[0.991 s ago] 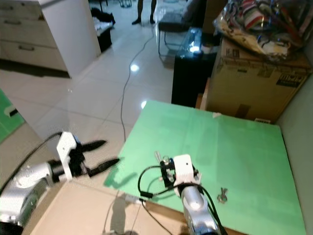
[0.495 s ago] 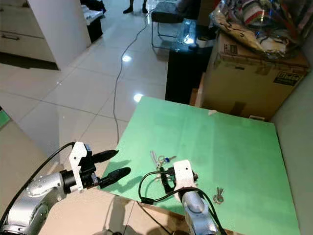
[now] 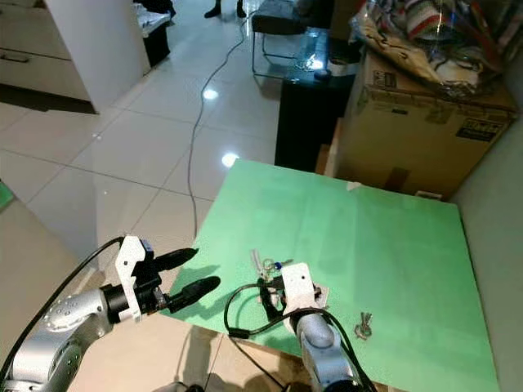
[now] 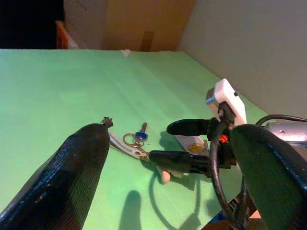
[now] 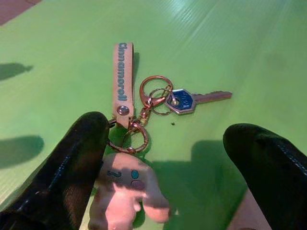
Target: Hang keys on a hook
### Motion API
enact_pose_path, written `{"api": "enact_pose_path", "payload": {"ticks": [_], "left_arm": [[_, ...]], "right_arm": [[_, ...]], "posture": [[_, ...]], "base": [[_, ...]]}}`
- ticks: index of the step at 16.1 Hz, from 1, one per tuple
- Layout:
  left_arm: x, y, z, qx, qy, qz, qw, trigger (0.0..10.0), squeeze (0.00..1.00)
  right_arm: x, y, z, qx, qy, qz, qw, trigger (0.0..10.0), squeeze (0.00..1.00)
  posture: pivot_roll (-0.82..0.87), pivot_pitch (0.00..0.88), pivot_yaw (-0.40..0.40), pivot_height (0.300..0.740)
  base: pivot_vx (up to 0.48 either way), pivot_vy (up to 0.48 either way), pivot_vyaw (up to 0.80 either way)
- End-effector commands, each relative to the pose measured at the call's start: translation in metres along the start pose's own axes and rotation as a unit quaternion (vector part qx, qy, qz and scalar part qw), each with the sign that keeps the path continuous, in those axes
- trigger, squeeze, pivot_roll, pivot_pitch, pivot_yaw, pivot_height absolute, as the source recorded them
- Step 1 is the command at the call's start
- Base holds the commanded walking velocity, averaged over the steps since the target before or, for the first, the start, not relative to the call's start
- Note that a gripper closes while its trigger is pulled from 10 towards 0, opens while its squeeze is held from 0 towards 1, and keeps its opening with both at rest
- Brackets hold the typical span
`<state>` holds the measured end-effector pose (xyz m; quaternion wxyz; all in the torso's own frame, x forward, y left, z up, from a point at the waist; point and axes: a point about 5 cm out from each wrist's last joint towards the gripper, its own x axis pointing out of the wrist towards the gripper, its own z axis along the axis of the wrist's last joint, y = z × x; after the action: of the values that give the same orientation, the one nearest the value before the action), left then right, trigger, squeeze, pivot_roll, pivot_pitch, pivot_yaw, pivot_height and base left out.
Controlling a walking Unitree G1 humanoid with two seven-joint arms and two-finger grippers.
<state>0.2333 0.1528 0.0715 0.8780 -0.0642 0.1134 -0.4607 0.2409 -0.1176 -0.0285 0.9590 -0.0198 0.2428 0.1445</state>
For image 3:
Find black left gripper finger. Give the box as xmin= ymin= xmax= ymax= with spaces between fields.
xmin=152 ymin=247 xmax=200 ymax=275
xmin=168 ymin=276 xmax=222 ymax=315

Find key bunch with white tag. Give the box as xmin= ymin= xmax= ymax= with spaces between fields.
xmin=249 ymin=248 xmax=295 ymax=283

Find small silver key set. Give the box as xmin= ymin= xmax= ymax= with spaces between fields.
xmin=353 ymin=311 xmax=375 ymax=341

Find green table mat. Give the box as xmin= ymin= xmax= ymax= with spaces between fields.
xmin=162 ymin=158 xmax=502 ymax=392

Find brown wooden board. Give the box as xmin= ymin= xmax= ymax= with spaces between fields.
xmin=316 ymin=121 xmax=342 ymax=177

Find black glass-topped cabinet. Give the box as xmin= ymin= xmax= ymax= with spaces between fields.
xmin=275 ymin=28 xmax=364 ymax=173

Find large brown cardboard box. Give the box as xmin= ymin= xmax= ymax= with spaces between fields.
xmin=331 ymin=59 xmax=521 ymax=202

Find low black furniture unit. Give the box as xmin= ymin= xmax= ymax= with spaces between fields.
xmin=135 ymin=0 xmax=177 ymax=70

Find white drawer cabinet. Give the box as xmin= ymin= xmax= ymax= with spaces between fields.
xmin=0 ymin=0 xmax=153 ymax=115

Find dark metal-framed chair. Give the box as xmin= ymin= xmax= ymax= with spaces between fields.
xmin=249 ymin=0 xmax=320 ymax=81

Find clear bag of striped clothes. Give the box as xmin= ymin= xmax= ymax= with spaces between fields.
xmin=350 ymin=0 xmax=523 ymax=100

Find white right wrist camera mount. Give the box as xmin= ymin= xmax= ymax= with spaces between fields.
xmin=281 ymin=261 xmax=329 ymax=316

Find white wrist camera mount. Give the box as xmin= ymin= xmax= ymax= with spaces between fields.
xmin=281 ymin=261 xmax=329 ymax=316
xmin=114 ymin=235 xmax=157 ymax=322

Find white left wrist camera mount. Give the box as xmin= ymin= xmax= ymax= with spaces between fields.
xmin=114 ymin=235 xmax=157 ymax=322

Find thin black floor cable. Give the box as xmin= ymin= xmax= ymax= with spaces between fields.
xmin=186 ymin=10 xmax=252 ymax=238

